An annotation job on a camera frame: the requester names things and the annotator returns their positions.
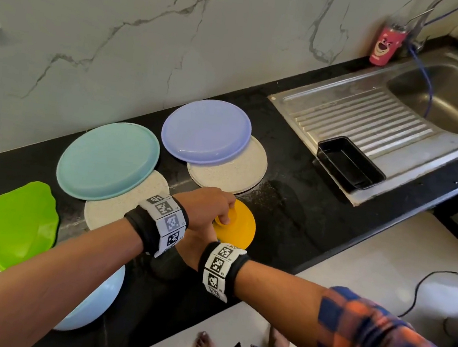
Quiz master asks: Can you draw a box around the black floor cable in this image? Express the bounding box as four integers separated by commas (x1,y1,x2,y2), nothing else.
397,265,458,327

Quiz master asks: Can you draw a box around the person's left hand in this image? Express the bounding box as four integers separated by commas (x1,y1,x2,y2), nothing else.
171,183,238,235

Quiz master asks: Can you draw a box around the speckled white plate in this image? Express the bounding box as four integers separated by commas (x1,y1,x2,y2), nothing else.
81,161,174,241
184,128,273,199

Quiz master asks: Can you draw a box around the left wrist marker band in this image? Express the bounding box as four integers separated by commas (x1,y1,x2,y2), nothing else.
119,189,193,262

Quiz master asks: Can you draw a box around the steel faucet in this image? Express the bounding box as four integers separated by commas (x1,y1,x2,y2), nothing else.
402,0,458,59

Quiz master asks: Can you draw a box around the yellow bowl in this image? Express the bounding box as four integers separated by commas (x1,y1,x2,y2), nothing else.
207,196,260,252

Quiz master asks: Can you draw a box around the steel sink drainboard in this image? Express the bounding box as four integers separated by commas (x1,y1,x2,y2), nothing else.
257,23,458,219

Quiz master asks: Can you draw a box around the wrist marker band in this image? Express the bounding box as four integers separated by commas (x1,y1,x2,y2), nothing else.
119,189,193,262
194,240,252,306

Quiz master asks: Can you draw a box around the person's right foot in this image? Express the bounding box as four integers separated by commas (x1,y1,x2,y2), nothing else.
266,326,293,347

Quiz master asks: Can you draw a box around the right wrist marker band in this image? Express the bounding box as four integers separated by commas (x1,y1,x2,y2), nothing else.
194,240,252,306

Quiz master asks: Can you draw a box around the black plastic tray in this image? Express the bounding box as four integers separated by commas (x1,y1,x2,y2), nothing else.
311,133,391,198

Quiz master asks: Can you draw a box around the blue hose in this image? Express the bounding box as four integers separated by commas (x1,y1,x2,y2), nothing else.
398,0,458,123

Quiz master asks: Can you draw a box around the person's right hand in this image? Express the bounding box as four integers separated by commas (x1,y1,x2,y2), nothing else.
171,219,222,275

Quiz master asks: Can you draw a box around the red bear cup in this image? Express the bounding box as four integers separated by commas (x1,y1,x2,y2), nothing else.
368,21,409,71

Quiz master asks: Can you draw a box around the light blue bowl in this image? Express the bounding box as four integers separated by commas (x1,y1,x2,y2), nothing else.
52,257,128,339

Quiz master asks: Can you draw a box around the person's left forearm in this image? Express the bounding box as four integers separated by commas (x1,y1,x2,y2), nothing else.
0,204,147,347

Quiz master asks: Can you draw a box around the lavender plate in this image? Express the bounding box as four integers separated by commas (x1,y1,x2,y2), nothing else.
157,94,256,172

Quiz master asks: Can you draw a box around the person's right forearm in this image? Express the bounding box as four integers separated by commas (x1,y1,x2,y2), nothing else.
227,258,335,347

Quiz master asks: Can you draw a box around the green plate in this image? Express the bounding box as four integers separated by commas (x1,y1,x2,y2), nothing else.
0,177,64,278

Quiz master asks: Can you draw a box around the teal plate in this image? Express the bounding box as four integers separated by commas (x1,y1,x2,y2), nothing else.
53,114,164,210

